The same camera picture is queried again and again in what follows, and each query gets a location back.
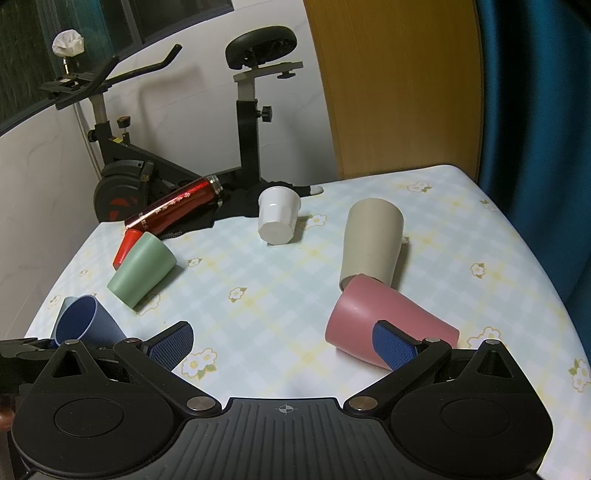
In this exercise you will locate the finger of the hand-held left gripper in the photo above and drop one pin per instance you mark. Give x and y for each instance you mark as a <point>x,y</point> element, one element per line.
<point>18,351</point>

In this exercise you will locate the white crumpled tissue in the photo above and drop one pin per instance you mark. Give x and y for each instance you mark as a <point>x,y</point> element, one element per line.
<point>68,41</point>

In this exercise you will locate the red bottle lid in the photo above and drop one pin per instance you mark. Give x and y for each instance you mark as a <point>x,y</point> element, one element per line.
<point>125,249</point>

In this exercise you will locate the pink cup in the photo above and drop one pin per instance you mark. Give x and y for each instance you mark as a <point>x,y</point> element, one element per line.
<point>358,314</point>

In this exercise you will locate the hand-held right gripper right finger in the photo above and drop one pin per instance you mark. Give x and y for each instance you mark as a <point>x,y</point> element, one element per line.
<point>392,344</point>

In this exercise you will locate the floral checkered tablecloth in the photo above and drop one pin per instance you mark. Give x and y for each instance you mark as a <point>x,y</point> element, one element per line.
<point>277,300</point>

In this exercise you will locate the blue cup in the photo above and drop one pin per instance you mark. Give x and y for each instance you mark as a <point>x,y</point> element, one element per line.
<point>102,323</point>

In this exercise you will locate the red thermos bottle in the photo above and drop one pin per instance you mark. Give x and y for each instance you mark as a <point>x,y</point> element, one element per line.
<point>180,201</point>

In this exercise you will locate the black exercise bike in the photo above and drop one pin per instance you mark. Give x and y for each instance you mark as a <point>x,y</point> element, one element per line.
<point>247,134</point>

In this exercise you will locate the dark window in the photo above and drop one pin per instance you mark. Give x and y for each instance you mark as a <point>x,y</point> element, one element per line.
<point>18,69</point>

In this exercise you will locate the green cup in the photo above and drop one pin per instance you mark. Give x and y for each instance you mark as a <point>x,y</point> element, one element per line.
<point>138,272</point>

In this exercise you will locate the white cup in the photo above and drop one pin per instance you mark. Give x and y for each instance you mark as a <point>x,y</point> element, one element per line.
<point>277,217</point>

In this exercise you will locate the blue curtain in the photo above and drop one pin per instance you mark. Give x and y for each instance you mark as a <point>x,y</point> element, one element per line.
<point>545,138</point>

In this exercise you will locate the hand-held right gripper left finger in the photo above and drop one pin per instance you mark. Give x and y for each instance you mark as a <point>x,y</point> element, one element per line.
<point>171,346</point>

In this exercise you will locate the wooden board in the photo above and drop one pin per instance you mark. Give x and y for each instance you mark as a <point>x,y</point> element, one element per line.
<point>392,92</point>

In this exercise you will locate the beige cup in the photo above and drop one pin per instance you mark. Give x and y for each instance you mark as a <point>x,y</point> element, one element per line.
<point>371,240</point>

